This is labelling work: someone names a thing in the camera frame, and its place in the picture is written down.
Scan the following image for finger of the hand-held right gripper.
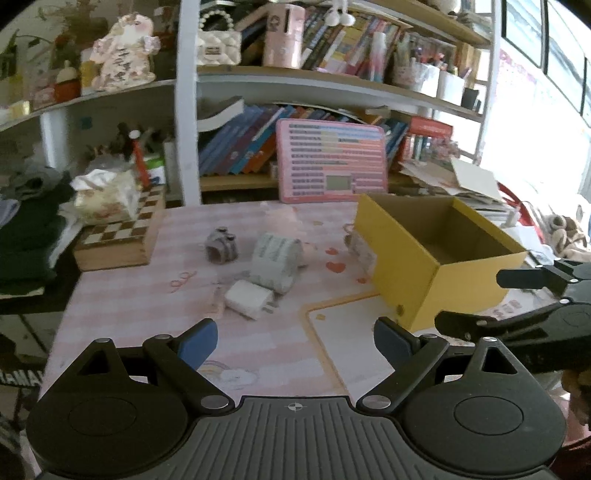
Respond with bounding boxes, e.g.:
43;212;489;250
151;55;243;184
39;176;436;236
434;299;571;343
497;261;591;296

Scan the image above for red carton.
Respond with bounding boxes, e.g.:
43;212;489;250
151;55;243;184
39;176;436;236
409;116;453;160

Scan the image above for black window frame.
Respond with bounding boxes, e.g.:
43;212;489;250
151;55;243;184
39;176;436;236
501;0;591;126

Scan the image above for white quilted handbag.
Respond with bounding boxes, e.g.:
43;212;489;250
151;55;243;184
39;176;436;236
196;10;243;66

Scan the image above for yellow cardboard box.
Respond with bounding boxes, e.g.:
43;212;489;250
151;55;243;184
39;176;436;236
353;193;529;333

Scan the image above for pink periodic table board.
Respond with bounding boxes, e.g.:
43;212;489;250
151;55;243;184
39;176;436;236
276;118;389;205

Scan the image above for pile of dark clothes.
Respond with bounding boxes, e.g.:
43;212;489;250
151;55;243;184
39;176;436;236
0;171;77;296

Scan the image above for patterned white paper roll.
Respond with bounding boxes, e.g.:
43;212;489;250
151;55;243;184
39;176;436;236
249;232;303;295

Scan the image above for floral pen holder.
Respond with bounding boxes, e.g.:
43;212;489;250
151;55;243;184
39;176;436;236
392;62;439;97

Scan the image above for silver fuzzy keychain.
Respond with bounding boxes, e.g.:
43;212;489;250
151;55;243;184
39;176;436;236
344;223;377;271

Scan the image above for doll in floral dress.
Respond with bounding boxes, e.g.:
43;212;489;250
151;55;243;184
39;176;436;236
90;14;160;93

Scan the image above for crumpled plastic bag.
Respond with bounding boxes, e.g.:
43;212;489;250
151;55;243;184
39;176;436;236
69;168;144;227

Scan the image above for white bookshelf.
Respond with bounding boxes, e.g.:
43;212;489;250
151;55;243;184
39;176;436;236
0;0;504;206

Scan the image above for pink checkered desk mat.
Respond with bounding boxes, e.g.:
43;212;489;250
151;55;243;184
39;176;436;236
41;199;550;407

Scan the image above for row of blue books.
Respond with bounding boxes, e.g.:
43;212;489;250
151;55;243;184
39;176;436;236
198;104;411;177

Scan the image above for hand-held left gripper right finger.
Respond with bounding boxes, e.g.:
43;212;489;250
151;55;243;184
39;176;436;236
356;316;521;415

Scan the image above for green and white carton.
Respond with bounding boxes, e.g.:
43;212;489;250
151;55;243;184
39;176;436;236
143;154;167;185

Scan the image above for grey toy camera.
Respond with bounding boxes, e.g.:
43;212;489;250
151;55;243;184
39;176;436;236
204;226;239;264

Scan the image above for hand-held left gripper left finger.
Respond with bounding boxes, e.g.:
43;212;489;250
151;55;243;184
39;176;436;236
74;318;235;415

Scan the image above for white charger plug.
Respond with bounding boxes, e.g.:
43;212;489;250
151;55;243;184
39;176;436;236
224;279;278;321

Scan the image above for pile of papers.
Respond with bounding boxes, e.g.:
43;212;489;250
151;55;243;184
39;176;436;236
399;157;518;210

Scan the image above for wooden chessboard box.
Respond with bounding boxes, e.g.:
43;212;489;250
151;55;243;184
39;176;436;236
73;184;167;272

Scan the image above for beige plush slippers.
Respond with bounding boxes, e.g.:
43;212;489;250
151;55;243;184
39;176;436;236
547;215;589;261

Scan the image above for pink cylindrical canister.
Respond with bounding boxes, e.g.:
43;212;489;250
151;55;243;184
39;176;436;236
263;4;305;70

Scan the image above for row of colourful paperbacks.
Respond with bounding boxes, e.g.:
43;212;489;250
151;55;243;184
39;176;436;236
300;4;402;77

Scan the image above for white pen holder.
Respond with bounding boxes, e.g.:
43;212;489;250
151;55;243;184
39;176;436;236
436;69;465;106

